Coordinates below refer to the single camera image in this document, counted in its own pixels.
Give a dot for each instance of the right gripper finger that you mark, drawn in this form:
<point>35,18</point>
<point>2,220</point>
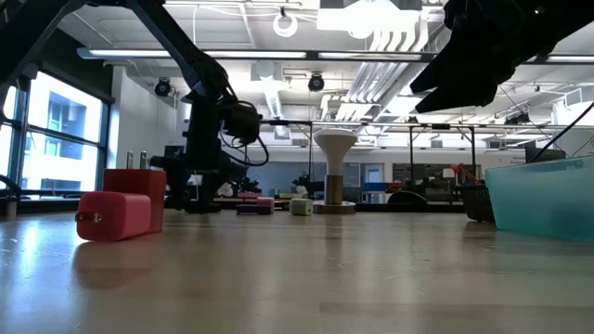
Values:
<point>434,79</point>
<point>459,98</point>

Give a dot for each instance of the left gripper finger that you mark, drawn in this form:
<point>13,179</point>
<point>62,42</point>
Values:
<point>204,185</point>
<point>176,185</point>

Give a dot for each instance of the coral pink charger cube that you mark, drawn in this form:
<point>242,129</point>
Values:
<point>116,217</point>

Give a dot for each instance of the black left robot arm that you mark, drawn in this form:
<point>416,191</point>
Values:
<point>185,51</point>

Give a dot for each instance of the black background robot arm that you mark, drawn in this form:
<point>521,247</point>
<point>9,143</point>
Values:
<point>304,182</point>
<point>246,184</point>

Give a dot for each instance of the dark red tall charger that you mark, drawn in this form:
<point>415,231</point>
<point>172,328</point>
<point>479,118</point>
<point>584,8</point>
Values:
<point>139,190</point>

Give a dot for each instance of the black flat tray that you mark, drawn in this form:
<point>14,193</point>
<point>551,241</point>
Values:
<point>254,209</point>

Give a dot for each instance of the black hanging ceiling device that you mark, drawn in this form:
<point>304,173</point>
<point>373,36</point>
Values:
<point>517,118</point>

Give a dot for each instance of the small pink charger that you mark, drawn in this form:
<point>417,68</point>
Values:
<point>266,201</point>

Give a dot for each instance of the red desk lamp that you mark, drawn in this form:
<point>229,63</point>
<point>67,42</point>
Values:
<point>459,169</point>

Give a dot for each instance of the white ceiling air unit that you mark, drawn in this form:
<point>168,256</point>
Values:
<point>369,18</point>

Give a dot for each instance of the light green charger cube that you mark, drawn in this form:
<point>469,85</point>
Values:
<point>301,207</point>

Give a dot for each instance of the dark monitor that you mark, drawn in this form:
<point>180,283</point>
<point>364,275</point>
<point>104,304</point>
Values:
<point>545,155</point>

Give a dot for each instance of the black mesh basket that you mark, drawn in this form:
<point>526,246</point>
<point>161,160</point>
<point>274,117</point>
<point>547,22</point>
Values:
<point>475,201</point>

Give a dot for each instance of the long ceiling light bar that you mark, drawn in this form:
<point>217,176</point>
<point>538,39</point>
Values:
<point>297,55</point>

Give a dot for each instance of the blue storage bin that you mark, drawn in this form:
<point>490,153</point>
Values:
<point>375,186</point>

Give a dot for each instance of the white mushroom lamp brass base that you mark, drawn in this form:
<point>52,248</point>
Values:
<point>334,153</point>

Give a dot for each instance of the large window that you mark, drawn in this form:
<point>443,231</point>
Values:
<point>60,130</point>

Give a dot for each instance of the teal translucent plastic bin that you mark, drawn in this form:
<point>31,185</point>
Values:
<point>543,199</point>

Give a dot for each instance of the black rig frame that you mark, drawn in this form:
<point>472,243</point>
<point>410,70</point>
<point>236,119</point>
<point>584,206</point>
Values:
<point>441,125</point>
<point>287,122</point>

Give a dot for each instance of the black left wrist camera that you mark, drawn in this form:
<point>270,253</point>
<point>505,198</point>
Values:
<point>241,123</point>

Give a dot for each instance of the silver ventilation duct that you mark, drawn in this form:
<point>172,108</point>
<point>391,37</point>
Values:
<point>394,74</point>

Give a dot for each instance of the black round ceiling camera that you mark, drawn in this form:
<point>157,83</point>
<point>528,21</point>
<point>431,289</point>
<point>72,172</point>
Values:
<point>316,82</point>
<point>162,88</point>

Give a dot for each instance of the black aluminium table frame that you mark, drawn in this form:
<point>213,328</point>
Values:
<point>441,208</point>

